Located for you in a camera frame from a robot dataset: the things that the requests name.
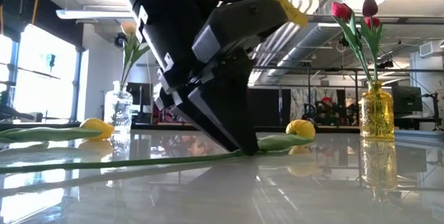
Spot dark red tulip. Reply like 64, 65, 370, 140
361, 0, 379, 83

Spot long ceiling light bar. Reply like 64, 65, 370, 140
55, 8, 444, 24

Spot black monitor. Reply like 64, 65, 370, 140
391, 85, 423, 112

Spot yellow tulip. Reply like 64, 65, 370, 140
0, 118, 115, 145
0, 119, 316, 175

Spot white wall air unit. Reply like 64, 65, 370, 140
418, 39, 444, 58

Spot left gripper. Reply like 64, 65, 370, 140
154, 53, 259, 156

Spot clear glass vase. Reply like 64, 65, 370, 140
103, 80, 133, 135

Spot silver ventilation ducts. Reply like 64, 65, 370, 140
248, 0, 348, 86

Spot yellow glass vase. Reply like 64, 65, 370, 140
359, 80, 395, 140

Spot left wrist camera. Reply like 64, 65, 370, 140
192, 0, 289, 65

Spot black partition panel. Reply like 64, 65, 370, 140
248, 87, 291, 127

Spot yellow tag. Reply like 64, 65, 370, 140
265, 0, 309, 27

